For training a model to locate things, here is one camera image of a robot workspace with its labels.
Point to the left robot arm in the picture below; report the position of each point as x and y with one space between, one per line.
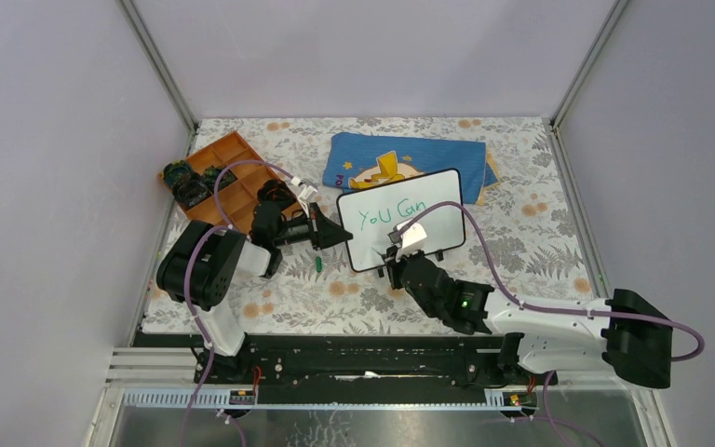
199 269

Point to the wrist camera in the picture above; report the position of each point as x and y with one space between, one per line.
407 238
305 193

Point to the dark rolled fabric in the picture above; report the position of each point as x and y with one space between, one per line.
278 191
217 178
187 186

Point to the dark rolled fabric left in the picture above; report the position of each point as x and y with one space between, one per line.
187 186

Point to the floral table cloth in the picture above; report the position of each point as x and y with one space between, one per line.
526 222

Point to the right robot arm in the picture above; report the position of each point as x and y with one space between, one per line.
625 334

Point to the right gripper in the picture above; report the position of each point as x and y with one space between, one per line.
394 265

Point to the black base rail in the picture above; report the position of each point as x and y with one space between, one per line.
361 371

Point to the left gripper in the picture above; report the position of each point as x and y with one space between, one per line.
322 231

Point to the dark rolled fabric middle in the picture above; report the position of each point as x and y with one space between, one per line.
217 178

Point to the dark rolled fabric right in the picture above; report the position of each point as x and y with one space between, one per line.
278 191

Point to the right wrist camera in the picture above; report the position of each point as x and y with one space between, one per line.
407 238

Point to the blue cartoon cloth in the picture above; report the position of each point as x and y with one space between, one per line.
358 161

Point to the orange compartment tray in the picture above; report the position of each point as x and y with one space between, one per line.
235 203

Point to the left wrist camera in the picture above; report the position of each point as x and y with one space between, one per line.
305 193

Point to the small whiteboard black frame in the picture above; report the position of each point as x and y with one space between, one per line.
370 215

